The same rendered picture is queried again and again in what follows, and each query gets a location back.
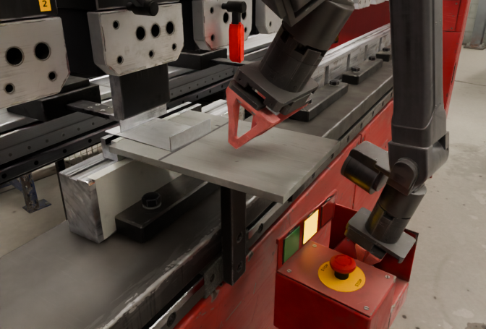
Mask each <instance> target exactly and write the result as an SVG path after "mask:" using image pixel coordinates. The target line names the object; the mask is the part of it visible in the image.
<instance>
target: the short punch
mask: <svg viewBox="0 0 486 329"><path fill-rule="evenodd" d="M109 82H110V87H111V98H112V104H113V110H114V117H115V119H118V120H119V126H120V132H121V133H122V132H125V131H127V130H128V129H131V128H134V127H136V126H139V125H141V124H144V123H145V122H147V121H150V120H153V119H155V118H158V117H159V116H163V115H164V114H167V110H166V104H167V103H169V102H170V91H169V71H168V63H165V64H161V65H158V66H155V67H151V68H147V69H143V70H140V71H137V72H133V73H129V74H125V75H122V76H114V75H109Z"/></svg>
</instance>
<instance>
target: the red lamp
mask: <svg viewBox="0 0 486 329"><path fill-rule="evenodd" d="M334 197H335V196H333V197H332V198H331V199H330V200H329V201H327V203H326V204H324V206H323V210H322V219H321V227H322V226H323V225H325V224H326V223H327V222H328V221H329V220H330V219H331V218H332V217H333V205H334Z"/></svg>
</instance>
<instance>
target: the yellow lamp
mask: <svg viewBox="0 0 486 329"><path fill-rule="evenodd" d="M317 217H318V211H316V212H315V213H314V214H313V215H312V216H310V217H309V218H308V219H307V220H306V221H305V222H304V242H303V244H304V243H305V242H306V241H307V240H308V239H309V238H310V237H312V236H313V235H314V234H315V233H316V232H317Z"/></svg>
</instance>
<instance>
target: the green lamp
mask: <svg viewBox="0 0 486 329"><path fill-rule="evenodd" d="M299 230H300V226H299V227H298V228H297V229H296V230H295V231H293V232H292V233H291V234H290V235H289V236H287V237H286V238H285V239H284V255H283V262H286V261H287V260H288V259H289V258H290V257H291V256H292V255H293V254H294V253H295V252H296V251H297V250H298V249H299Z"/></svg>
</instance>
